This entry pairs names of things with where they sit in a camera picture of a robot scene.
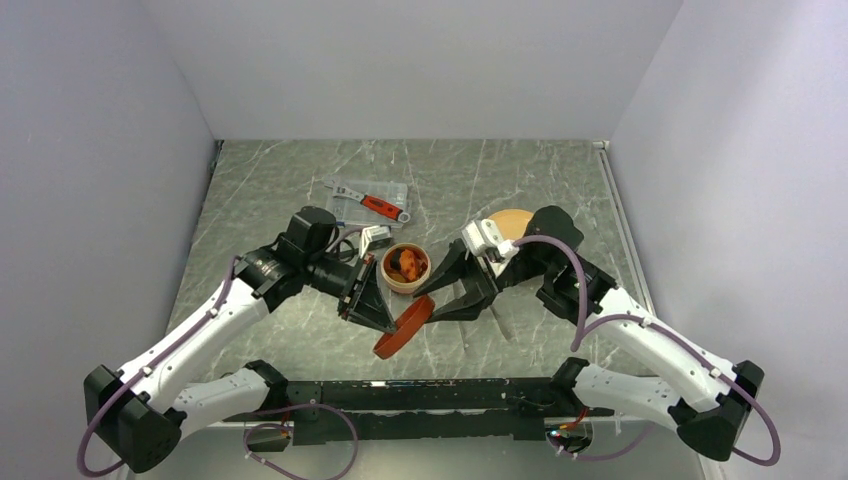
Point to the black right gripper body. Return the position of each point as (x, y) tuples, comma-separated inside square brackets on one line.
[(521, 268)]

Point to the tan round plate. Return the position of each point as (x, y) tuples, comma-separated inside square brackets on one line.
[(512, 223)]

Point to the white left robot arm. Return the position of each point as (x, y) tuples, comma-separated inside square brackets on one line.
[(142, 409)]

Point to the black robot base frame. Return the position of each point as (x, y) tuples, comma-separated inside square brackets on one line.
[(521, 409)]

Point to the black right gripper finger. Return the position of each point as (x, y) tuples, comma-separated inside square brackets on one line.
[(468, 307), (451, 270)]

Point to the clear plastic screw box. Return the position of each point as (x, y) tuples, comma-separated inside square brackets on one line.
[(349, 213)]

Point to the red round lunch box lid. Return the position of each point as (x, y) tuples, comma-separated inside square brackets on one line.
[(408, 325)]

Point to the black sushi roll piece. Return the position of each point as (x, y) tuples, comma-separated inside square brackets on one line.
[(395, 261)]

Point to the aluminium rail on right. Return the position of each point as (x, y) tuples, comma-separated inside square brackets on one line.
[(601, 151)]

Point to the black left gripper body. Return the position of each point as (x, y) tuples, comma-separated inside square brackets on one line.
[(335, 277)]

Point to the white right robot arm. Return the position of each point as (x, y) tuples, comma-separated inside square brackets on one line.
[(703, 398)]

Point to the round pink lunch box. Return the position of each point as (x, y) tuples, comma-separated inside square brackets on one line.
[(394, 280)]

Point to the shiny metal tongs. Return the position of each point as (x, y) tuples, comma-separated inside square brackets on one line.
[(503, 328)]

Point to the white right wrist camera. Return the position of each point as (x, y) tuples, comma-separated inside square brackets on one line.
[(484, 239)]

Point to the red handled adjustable wrench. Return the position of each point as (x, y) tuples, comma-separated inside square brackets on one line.
[(373, 203)]

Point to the orange red food piece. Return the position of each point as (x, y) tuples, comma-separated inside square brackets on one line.
[(414, 265)]

